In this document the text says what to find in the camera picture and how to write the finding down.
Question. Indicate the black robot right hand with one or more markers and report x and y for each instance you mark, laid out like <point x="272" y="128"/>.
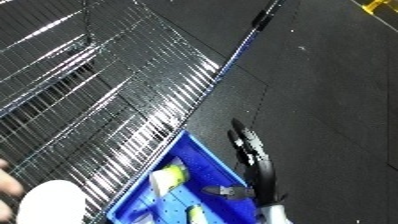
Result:
<point x="263" y="173"/>

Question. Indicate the person's hand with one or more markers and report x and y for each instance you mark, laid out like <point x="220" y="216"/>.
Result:
<point x="7" y="181"/>

